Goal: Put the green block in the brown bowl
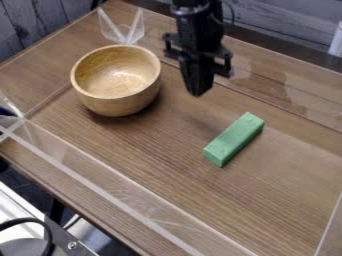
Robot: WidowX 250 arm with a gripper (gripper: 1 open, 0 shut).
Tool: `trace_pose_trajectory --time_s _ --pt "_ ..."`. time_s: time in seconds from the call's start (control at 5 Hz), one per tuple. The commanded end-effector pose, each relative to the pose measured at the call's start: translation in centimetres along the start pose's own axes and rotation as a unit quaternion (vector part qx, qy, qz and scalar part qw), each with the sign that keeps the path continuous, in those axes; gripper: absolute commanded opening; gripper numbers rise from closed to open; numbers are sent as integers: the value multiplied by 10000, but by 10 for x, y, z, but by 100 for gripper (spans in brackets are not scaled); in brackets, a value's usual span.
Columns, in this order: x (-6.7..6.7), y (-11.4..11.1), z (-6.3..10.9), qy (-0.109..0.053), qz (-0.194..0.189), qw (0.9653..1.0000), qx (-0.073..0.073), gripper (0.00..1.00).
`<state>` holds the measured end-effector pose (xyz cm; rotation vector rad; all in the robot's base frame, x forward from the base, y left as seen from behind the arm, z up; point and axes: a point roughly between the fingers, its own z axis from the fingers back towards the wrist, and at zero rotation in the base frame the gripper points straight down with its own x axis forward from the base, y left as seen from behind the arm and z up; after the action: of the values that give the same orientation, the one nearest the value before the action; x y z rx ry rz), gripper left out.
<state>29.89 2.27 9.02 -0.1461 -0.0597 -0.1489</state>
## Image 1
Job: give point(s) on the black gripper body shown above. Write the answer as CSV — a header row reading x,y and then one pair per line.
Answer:
x,y
196,44

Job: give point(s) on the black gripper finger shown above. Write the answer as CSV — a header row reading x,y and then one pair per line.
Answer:
x,y
198,74

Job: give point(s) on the green rectangular block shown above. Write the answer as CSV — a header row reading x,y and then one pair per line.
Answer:
x,y
233,139

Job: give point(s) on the brown wooden bowl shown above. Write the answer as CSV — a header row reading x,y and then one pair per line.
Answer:
x,y
117,79

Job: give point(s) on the clear acrylic enclosure wall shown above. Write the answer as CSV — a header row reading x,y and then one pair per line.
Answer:
x,y
133,173

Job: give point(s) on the grey metal bracket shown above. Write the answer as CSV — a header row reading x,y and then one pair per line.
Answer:
x,y
66,244

